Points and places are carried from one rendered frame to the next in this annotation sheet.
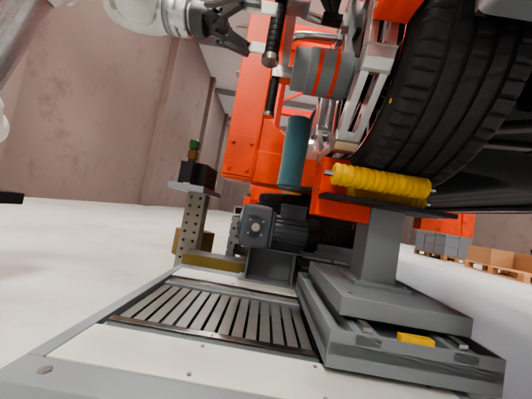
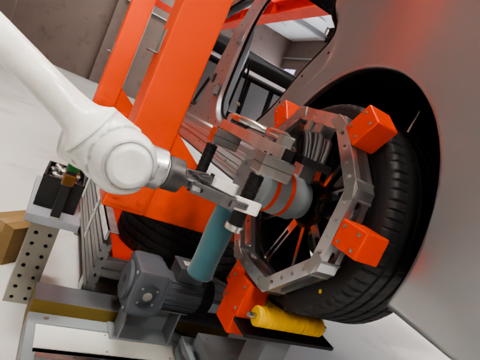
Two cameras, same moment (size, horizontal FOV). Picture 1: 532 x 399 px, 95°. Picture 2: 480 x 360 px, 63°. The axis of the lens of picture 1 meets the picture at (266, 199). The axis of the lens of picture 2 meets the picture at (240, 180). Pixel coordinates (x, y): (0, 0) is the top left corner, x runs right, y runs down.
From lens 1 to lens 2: 0.82 m
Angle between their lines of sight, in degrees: 30
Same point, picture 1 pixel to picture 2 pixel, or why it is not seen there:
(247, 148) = not seen: hidden behind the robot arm
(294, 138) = (221, 234)
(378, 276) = not seen: outside the picture
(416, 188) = (313, 333)
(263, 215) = (158, 285)
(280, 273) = (156, 323)
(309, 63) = (263, 195)
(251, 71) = (174, 68)
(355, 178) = (272, 326)
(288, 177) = (203, 273)
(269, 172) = (167, 208)
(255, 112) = (166, 128)
